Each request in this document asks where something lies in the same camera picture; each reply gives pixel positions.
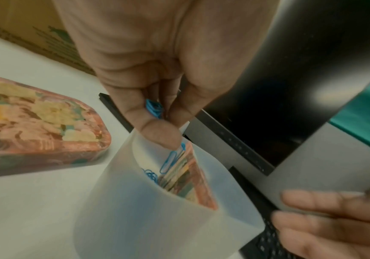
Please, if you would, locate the person's left hand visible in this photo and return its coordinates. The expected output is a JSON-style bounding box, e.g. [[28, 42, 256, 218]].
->
[[52, 0, 282, 150]]

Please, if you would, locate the brown cardboard box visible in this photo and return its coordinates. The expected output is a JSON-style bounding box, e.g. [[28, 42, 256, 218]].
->
[[0, 0, 98, 77]]

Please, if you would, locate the small blue clip bunch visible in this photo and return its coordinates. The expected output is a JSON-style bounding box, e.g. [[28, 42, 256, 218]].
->
[[145, 99, 164, 119]]

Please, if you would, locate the white table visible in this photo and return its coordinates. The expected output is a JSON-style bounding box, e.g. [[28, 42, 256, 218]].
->
[[0, 30, 141, 259]]

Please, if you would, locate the single blue paper clip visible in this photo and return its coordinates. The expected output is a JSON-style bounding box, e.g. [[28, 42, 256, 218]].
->
[[159, 143, 187, 174]]

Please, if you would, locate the black computer monitor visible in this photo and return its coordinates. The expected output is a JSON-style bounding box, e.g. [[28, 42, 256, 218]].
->
[[180, 0, 370, 176]]

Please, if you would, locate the green backdrop cloth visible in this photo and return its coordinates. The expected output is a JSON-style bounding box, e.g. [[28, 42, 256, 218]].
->
[[328, 90, 370, 155]]

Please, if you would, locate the floral patterned oval tray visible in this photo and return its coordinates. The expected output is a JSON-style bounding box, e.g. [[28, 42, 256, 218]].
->
[[0, 71, 113, 179]]

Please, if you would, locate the translucent plastic container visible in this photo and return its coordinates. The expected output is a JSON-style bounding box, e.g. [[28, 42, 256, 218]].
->
[[73, 124, 266, 259]]

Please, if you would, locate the person's right hand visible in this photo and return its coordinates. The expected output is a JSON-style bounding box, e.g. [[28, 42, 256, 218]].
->
[[272, 178, 370, 259]]

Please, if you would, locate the black keyboard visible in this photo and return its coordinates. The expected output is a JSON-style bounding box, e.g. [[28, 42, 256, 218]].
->
[[226, 165, 304, 259]]

